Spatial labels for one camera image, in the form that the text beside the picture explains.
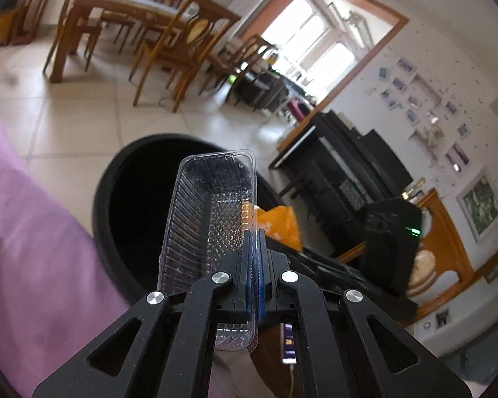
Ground black piano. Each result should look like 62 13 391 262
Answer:
269 111 413 258

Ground orange wrapper piece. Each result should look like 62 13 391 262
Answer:
256 206 302 252

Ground black round trash bin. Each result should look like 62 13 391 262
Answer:
91 133 291 306

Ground purple tablecloth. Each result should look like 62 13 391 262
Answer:
0 120 132 397

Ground wooden dining table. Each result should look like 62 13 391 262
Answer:
49 0 179 84

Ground wooden chair near piano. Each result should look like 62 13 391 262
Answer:
336 190 474 326

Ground smartphone with cable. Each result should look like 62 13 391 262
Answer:
281 323 297 398

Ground clear plastic tray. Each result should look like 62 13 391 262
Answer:
157 150 259 352

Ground wooden dining chair front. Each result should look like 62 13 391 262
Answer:
129 0 241 111

